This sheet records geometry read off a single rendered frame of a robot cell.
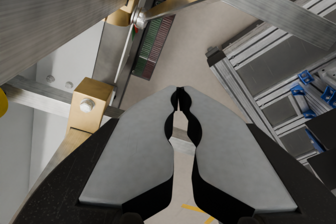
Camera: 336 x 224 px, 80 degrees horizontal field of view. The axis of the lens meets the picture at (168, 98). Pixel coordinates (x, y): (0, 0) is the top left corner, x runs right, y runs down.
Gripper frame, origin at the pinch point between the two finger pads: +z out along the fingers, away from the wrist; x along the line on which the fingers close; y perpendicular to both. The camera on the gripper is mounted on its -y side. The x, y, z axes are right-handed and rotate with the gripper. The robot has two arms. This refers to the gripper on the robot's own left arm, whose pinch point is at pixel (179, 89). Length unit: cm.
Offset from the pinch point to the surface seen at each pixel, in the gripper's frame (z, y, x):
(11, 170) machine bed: 29, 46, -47
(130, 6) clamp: 13.6, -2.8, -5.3
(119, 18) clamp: 14.0, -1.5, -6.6
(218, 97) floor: 101, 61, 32
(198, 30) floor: 101, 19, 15
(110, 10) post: 6.4, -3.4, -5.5
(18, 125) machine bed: 32, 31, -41
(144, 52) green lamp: 30.4, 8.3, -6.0
